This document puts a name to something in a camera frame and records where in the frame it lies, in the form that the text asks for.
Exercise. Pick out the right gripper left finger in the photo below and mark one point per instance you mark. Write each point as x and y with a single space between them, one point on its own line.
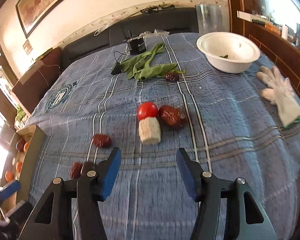
95 186

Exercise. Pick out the jujube by greens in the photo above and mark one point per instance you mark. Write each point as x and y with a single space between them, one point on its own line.
172 77

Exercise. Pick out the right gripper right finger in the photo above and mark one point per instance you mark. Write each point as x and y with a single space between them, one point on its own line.
199 186

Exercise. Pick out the blue plaid tablecloth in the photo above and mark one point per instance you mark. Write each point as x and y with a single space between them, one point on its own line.
230 130

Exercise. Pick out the small wall plaque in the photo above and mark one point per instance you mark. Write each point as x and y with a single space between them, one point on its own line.
27 47

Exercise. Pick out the white corn piece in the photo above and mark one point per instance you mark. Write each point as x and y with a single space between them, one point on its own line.
149 131

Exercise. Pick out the red cherry tomato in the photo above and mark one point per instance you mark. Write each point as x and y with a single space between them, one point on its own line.
147 109

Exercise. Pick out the black sofa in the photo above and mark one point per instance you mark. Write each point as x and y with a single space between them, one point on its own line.
177 20

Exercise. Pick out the orange tangerine near left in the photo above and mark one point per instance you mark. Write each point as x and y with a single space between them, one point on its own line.
9 176

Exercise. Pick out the white bowl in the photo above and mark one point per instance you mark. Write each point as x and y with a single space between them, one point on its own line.
228 52

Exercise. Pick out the patterned cloth pile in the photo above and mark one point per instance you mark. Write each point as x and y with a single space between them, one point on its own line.
20 119

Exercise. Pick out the green leafy vegetable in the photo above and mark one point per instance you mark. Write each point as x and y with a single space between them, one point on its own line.
139 67

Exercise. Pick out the small black device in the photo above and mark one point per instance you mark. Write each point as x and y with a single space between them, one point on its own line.
136 44

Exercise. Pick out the orange tangerine middle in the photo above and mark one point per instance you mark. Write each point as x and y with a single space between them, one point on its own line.
18 166

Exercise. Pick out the dark purple jujube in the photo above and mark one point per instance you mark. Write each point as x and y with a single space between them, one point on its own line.
87 166

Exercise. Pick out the brown armchair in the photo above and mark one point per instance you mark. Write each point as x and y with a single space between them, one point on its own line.
37 80

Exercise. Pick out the orange tangerine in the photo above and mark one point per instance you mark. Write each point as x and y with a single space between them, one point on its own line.
9 176
26 146
18 166

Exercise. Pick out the orange tangerine far right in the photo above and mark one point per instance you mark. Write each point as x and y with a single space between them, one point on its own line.
26 146

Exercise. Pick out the white work glove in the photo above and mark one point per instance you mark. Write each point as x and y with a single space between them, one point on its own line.
279 92

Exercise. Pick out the large red jujube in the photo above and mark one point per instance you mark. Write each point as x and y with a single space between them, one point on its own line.
173 117

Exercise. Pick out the shallow cardboard tray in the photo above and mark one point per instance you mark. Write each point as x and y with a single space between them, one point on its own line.
36 136

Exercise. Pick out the dark red jujube far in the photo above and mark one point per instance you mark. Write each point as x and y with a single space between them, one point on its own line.
20 145

